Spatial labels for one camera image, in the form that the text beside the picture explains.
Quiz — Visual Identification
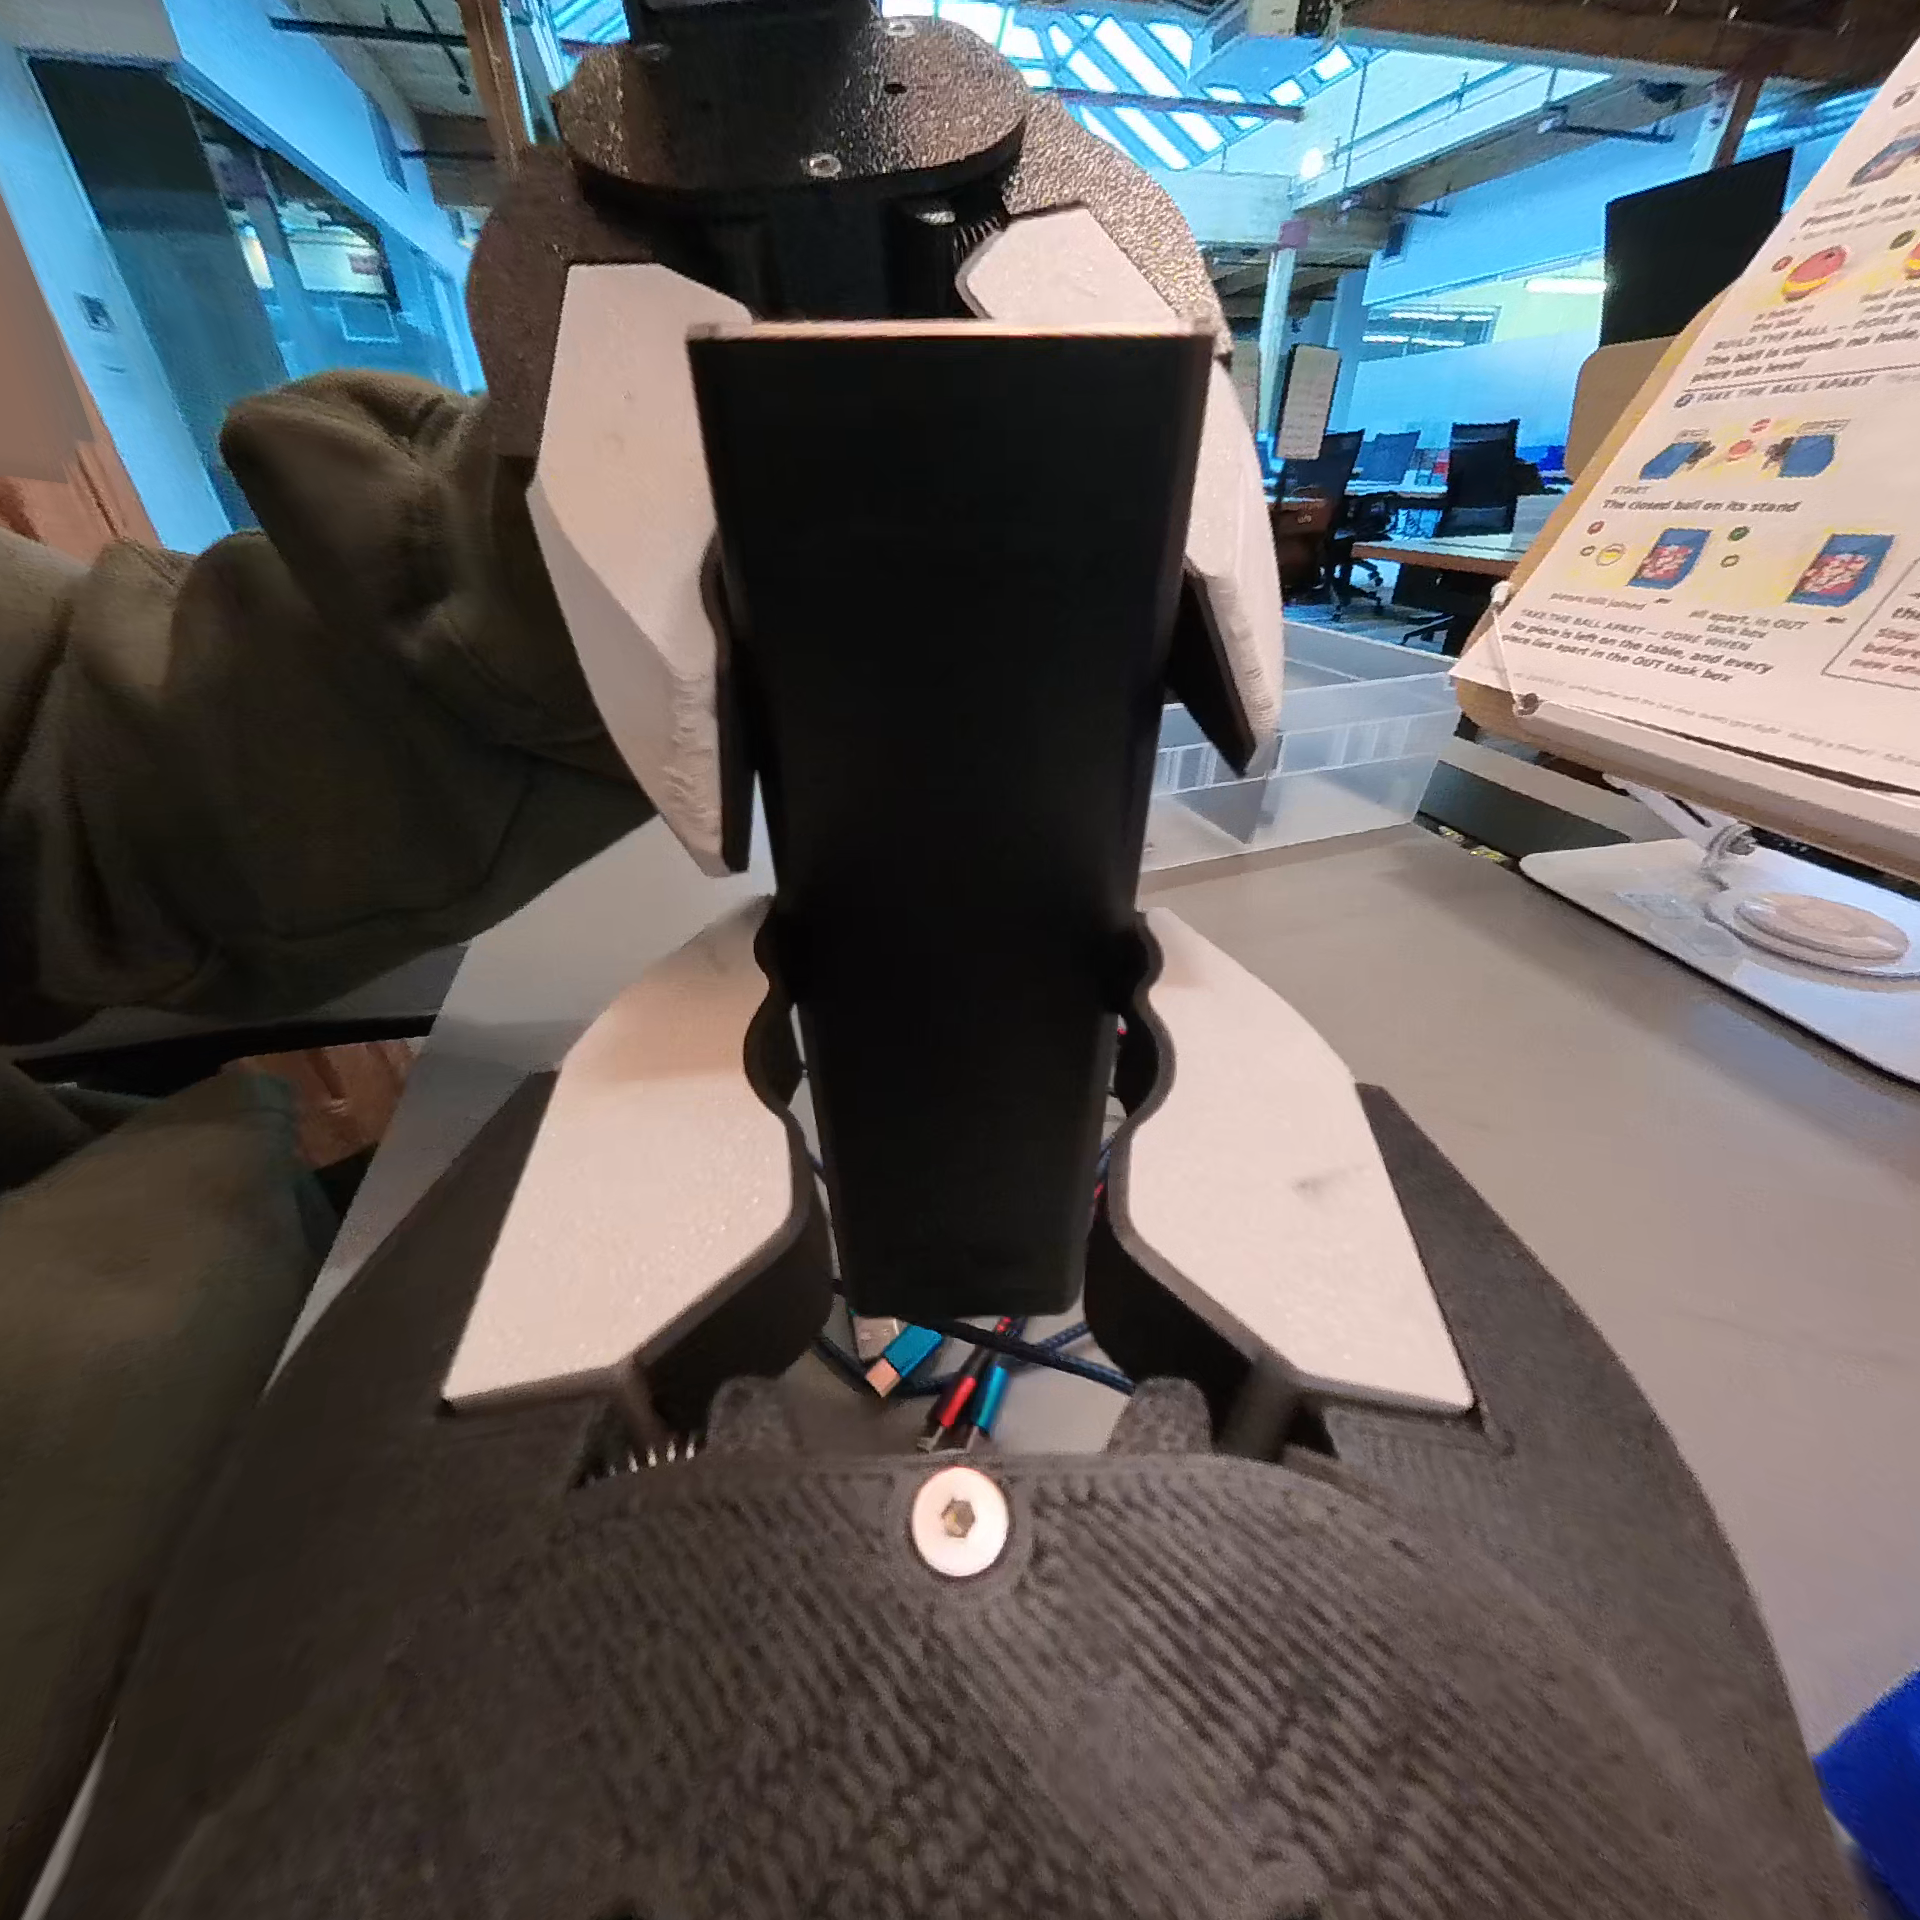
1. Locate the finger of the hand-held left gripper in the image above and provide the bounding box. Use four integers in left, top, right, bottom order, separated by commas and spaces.
525, 262, 759, 879
957, 200, 1291, 779

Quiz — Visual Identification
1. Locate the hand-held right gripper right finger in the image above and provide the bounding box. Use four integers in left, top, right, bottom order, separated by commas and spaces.
1083, 900, 1478, 1419

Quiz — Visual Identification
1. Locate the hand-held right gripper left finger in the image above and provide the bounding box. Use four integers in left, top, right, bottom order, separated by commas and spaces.
443, 900, 836, 1413

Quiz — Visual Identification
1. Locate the black USB hub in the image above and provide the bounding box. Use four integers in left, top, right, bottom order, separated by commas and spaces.
687, 317, 1216, 1321

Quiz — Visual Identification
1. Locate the person's left forearm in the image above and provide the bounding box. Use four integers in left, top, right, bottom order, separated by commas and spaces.
0, 367, 670, 1044

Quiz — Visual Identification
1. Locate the grey desk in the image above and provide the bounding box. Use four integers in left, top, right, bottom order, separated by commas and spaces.
269, 809, 1920, 1757

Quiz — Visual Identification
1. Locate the whiteboard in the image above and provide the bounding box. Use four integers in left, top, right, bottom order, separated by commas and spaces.
1276, 345, 1343, 460

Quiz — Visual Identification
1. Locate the black flat box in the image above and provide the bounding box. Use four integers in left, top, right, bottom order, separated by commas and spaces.
1416, 761, 1614, 879

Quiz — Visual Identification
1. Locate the clear plastic organizer box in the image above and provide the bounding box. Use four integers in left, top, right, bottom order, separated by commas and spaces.
1147, 616, 1464, 873

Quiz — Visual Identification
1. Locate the white stand base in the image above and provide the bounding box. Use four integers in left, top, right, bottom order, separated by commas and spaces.
1520, 779, 1920, 1085

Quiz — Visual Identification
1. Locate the black monitor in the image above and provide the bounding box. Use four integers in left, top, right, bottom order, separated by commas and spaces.
1603, 147, 1796, 355

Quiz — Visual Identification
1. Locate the printed instruction sheet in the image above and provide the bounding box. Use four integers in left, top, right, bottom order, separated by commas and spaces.
1451, 29, 1920, 798

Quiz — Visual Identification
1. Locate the blue plastic bin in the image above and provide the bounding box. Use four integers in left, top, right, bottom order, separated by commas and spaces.
1813, 1670, 1920, 1920

